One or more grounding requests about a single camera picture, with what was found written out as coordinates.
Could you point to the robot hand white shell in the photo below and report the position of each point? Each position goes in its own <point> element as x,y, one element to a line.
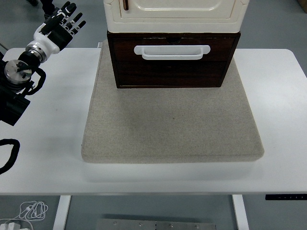
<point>45,42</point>

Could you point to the dark wood drawer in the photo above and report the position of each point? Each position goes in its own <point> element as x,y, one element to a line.
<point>168,72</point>

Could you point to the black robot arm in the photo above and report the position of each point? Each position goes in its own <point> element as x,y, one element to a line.
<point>14,72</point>

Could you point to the dark wood drawer case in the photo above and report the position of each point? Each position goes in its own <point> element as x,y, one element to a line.
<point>109,42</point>

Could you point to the cream plastic cabinet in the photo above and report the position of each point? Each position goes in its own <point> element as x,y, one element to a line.
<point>168,22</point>

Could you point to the person's leg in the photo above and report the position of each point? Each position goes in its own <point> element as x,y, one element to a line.
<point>47,6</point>

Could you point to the beige fabric mat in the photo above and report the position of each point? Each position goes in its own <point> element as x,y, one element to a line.
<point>168,124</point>

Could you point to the white table leg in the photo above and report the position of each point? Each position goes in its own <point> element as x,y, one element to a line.
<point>240,213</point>
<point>61,213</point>

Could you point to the white charger block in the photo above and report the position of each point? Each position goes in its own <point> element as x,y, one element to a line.
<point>12,226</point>

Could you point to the grey metal plate with screws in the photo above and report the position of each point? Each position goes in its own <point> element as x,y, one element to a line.
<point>156,225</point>

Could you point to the brown cardboard box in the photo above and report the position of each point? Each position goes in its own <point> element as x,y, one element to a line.
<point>303,4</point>

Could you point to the black table control panel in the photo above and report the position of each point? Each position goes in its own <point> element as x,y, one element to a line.
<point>285,197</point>

